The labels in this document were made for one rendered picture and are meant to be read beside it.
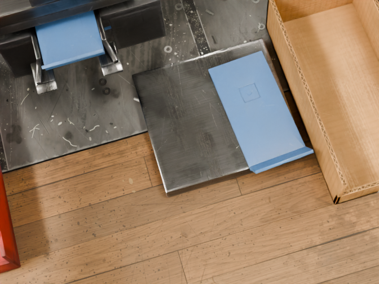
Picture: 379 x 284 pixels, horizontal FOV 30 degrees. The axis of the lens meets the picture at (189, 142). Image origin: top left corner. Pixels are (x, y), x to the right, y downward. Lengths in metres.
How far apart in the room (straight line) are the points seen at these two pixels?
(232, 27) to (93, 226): 0.31
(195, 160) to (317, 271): 0.19
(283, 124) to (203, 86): 0.11
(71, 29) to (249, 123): 0.23
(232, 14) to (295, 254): 0.32
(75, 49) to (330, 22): 0.33
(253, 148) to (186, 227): 0.12
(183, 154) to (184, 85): 0.09
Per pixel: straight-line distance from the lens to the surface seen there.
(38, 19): 0.83
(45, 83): 0.82
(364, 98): 0.89
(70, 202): 0.85
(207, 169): 0.82
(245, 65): 0.87
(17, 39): 0.86
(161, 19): 0.88
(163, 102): 0.86
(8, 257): 0.80
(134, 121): 0.87
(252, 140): 0.83
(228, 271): 0.81
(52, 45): 0.84
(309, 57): 0.90
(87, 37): 0.83
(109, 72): 0.81
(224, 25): 0.93
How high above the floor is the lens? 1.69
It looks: 68 degrees down
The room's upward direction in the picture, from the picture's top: 9 degrees counter-clockwise
